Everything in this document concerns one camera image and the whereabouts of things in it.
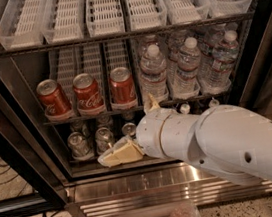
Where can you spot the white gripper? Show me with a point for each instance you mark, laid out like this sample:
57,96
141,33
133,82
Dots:
150,133

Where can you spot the red coke can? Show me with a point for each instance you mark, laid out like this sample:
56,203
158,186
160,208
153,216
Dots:
89,98
52,97
123,88

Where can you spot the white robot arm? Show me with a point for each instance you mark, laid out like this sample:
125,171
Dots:
225,140

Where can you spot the left blue soda can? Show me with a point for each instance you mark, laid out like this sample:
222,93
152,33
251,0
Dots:
129,129

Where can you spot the silver soda can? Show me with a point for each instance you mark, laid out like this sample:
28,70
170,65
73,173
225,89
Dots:
104,139
80,148

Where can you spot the left silver soda can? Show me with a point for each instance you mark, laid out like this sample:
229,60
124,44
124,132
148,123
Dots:
80,148

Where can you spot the steel fridge base grille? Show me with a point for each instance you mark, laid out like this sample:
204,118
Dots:
120,193

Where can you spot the top shelf clear bin row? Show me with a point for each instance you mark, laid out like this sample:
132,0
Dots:
27,23

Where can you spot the left dark drink bottle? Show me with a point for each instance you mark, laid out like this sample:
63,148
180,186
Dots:
185,108

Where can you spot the dark drink bottle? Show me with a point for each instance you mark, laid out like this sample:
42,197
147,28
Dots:
214,102
185,108

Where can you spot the front left water bottle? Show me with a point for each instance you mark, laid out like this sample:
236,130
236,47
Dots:
153,73

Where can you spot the water bottle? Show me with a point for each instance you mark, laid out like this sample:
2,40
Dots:
224,54
153,73
184,80

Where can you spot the front middle water bottle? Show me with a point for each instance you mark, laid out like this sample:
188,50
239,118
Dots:
184,80

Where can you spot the right dark drink bottle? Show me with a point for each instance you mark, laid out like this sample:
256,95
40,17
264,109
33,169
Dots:
214,102

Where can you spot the front right water bottle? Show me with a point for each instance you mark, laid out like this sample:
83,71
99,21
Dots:
224,54

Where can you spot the black fridge door frame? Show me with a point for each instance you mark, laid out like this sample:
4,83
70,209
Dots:
16,151

